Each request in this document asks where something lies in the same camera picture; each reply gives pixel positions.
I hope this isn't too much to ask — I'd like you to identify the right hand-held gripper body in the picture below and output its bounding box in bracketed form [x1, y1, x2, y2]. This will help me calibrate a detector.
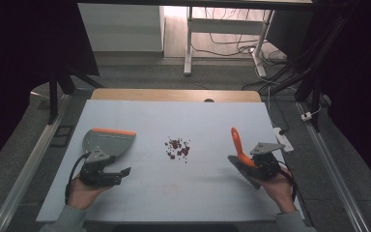
[250, 142, 286, 181]

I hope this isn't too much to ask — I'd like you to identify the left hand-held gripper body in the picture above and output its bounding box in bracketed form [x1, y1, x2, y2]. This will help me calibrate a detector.
[78, 148, 117, 188]

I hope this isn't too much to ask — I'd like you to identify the grey dustpan with orange edge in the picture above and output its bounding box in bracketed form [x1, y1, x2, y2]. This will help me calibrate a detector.
[82, 128, 137, 159]

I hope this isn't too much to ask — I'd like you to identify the brush with orange handle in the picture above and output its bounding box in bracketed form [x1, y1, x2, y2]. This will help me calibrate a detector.
[227, 127, 263, 190]

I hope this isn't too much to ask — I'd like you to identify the pile of red-brown crumbs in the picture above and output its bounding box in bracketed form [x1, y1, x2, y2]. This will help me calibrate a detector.
[164, 137, 191, 162]

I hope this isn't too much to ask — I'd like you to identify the person's left hand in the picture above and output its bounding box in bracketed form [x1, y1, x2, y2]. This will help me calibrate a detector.
[67, 177, 110, 210]

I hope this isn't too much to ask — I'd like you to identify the person's right hand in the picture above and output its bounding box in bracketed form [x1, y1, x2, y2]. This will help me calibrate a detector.
[254, 168, 299, 215]

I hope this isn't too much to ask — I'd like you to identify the white power strip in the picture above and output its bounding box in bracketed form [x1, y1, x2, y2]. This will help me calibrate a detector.
[272, 127, 295, 154]

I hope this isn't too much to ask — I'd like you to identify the black tripod stand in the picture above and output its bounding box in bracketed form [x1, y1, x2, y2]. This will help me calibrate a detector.
[45, 62, 104, 126]
[294, 18, 349, 133]

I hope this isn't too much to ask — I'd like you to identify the wooden table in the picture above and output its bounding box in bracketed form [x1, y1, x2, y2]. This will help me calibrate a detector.
[91, 88, 263, 103]

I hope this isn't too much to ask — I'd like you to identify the black curtain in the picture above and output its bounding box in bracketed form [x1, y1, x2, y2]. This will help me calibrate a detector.
[0, 0, 100, 177]
[315, 0, 371, 197]

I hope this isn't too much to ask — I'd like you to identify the white cabinet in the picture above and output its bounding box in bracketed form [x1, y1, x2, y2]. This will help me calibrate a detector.
[77, 3, 165, 53]

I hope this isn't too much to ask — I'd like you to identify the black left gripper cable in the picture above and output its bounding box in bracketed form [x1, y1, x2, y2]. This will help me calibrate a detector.
[64, 152, 92, 206]

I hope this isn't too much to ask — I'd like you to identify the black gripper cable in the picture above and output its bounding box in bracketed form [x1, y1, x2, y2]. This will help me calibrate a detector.
[277, 159, 300, 203]
[64, 152, 92, 206]

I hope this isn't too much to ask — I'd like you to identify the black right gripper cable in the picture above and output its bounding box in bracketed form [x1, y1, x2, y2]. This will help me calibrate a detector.
[277, 159, 300, 203]

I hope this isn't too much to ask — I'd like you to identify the black floor bracket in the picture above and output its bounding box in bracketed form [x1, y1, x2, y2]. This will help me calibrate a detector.
[49, 125, 75, 149]

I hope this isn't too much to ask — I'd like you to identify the aluminium rail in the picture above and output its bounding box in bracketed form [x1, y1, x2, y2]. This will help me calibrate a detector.
[0, 93, 72, 232]
[295, 101, 371, 232]

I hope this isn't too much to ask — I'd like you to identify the tangle of floor cables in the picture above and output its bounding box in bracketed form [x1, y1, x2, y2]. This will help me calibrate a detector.
[191, 7, 288, 67]

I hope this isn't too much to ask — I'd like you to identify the white desk frame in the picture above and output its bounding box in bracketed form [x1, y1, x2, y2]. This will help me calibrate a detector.
[183, 6, 275, 78]

